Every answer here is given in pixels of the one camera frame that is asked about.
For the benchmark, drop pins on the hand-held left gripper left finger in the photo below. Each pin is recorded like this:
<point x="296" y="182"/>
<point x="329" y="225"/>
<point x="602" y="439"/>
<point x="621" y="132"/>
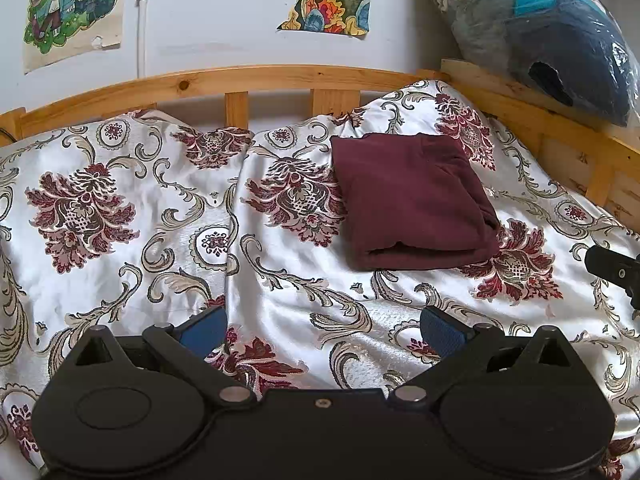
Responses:
<point x="205" y="332"/>

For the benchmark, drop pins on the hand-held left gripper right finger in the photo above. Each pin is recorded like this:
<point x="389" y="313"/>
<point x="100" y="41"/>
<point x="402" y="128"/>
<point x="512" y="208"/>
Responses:
<point x="442" y="332"/>

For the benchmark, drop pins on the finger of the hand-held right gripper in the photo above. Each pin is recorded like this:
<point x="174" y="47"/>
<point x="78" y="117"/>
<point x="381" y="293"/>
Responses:
<point x="634" y="299"/>
<point x="612" y="265"/>

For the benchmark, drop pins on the maroon sweater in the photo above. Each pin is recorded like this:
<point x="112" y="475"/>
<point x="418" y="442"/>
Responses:
<point x="415" y="200"/>

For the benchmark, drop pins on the floral satin blanket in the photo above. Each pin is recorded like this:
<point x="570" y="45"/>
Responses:
<point x="125" y="270"/>

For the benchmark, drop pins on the clear plastic bag of bedding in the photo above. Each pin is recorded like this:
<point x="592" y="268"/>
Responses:
<point x="550" y="35"/>

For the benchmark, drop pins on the wooden bed frame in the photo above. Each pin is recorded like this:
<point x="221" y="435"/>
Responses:
<point x="280" y="76"/>

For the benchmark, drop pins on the white wall pipe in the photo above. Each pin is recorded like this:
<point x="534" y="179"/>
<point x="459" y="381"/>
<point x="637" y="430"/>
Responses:
<point x="142" y="35"/>

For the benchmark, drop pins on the cartoon character wall poster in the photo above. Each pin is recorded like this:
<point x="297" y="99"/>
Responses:
<point x="75" y="5"/>

